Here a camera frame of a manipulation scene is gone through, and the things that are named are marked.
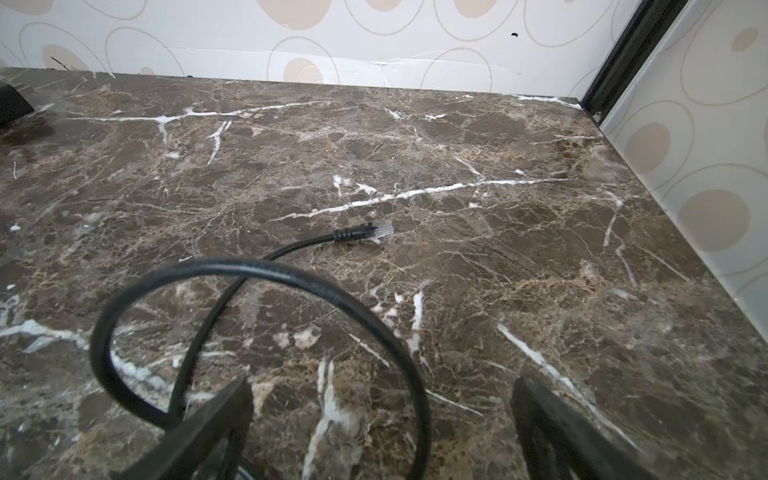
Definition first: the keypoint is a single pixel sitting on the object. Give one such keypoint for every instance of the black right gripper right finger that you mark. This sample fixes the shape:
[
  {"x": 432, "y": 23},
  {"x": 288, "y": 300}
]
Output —
[{"x": 559, "y": 443}]

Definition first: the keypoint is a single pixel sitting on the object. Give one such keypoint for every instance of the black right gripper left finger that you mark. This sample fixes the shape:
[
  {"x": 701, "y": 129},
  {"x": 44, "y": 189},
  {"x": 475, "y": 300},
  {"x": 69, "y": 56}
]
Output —
[{"x": 207, "y": 445}]

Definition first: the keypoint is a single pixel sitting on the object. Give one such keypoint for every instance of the black power adapter near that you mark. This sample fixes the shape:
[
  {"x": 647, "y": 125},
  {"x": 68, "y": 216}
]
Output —
[{"x": 14, "y": 103}]

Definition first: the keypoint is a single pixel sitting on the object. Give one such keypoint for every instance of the black corner frame post right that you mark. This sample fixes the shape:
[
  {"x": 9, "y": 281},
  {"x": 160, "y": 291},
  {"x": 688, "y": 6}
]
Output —
[{"x": 646, "y": 28}]

